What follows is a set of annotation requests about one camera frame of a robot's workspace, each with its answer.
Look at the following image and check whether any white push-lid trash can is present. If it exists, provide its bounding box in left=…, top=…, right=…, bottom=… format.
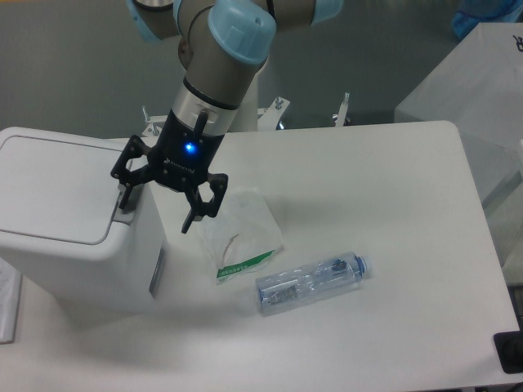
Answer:
left=1, top=127, right=167, bottom=313

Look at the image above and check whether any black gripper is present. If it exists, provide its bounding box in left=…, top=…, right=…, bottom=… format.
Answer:
left=109, top=110, right=229, bottom=234

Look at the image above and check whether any crumpled clear plastic bag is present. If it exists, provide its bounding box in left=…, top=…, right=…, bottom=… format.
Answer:
left=197, top=188, right=284, bottom=285

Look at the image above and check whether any white pedestal base frame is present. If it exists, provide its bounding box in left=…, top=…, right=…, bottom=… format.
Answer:
left=141, top=91, right=351, bottom=136

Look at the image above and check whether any blue plastic cover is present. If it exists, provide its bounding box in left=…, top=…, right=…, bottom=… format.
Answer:
left=451, top=0, right=522, bottom=41

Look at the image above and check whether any black device at edge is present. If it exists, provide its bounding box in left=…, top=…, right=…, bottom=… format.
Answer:
left=494, top=331, right=522, bottom=374

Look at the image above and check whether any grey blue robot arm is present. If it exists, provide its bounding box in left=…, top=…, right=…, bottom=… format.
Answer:
left=110, top=0, right=343, bottom=233

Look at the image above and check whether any empty clear plastic bottle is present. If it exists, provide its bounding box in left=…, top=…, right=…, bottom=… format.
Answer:
left=255, top=252, right=373, bottom=316

